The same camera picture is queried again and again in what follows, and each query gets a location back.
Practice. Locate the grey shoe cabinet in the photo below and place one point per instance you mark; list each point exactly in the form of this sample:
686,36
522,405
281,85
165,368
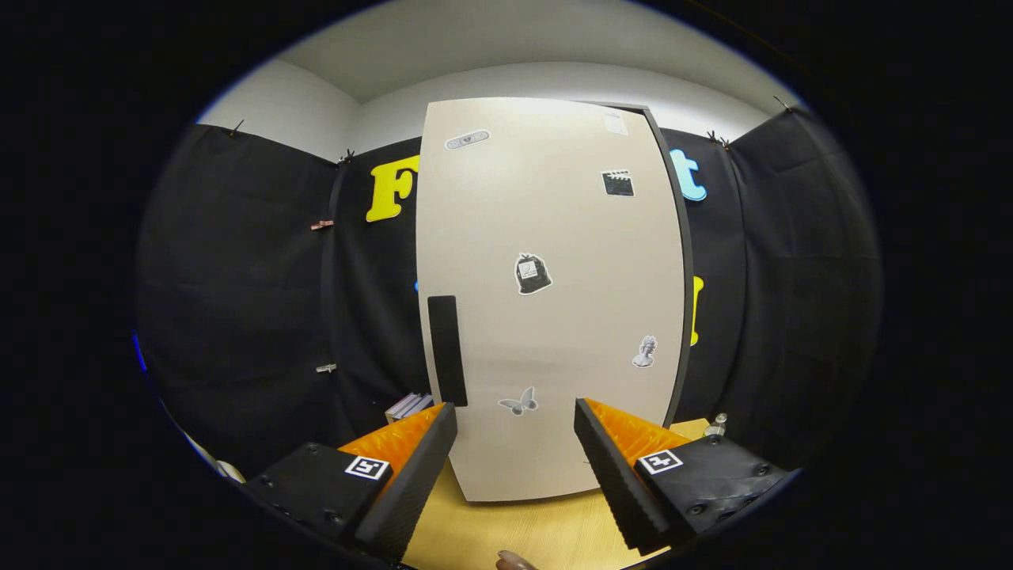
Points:
688,269

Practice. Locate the pink clip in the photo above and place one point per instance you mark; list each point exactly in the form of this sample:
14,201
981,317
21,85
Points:
321,225

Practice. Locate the beige shoe cabinet door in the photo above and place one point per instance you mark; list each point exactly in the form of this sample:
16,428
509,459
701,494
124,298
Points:
546,332

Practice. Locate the green label bottle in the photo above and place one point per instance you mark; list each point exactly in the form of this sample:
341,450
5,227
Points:
718,425

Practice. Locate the black backdrop cloth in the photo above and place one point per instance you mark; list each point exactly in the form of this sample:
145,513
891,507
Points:
237,277

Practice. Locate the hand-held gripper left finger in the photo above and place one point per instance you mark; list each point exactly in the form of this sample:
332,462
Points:
419,483

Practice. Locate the white book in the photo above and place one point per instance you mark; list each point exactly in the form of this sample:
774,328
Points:
400,408

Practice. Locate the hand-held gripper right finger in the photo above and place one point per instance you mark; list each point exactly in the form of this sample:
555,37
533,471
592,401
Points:
617,483

